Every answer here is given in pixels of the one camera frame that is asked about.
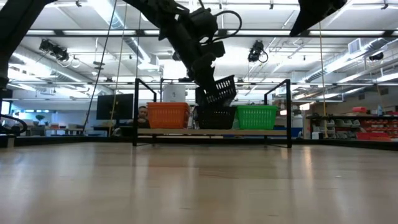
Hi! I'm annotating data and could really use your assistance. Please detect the white box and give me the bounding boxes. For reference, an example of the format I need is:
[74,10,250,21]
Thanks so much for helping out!
[162,83,187,103]

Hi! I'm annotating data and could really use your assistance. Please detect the wooden shelf board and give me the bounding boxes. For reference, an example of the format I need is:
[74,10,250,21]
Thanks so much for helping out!
[136,128,289,137]

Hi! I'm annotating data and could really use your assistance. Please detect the black plastic basket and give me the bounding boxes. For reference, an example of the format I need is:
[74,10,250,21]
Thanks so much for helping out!
[195,105,238,110]
[195,74,238,108]
[195,107,237,130]

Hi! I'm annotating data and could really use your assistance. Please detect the person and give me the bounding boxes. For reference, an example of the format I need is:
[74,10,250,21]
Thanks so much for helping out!
[136,105,152,129]

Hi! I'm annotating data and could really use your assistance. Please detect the black metal shelf frame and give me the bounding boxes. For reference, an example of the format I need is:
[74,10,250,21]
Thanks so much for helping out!
[132,77,292,149]

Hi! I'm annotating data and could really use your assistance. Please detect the black overhead camera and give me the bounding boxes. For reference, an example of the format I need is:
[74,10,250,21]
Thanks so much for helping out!
[248,39,269,63]

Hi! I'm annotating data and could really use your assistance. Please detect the dark flat monitor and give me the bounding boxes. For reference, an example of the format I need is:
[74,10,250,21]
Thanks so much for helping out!
[96,93,134,121]

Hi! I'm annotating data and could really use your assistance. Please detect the long black hanging cable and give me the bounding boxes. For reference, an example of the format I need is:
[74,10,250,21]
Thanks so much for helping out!
[82,0,118,133]

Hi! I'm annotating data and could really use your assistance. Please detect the rack with red bins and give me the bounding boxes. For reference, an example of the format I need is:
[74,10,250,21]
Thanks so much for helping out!
[306,105,398,141]

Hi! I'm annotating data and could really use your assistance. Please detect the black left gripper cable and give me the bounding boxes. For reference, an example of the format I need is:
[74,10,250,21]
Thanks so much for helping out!
[213,10,243,43]

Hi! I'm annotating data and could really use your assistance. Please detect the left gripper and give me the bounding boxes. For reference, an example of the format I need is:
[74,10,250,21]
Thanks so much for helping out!
[159,27,226,96]

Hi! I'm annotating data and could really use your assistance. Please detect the black aluminium table frame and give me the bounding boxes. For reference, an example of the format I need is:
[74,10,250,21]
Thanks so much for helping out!
[0,134,398,152]

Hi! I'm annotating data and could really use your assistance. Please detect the black ceiling spotlight cluster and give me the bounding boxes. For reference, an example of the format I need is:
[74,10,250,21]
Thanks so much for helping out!
[39,39,71,62]

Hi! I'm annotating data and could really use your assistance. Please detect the black overhead light bar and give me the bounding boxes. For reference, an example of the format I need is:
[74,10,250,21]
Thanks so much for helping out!
[24,29,398,39]

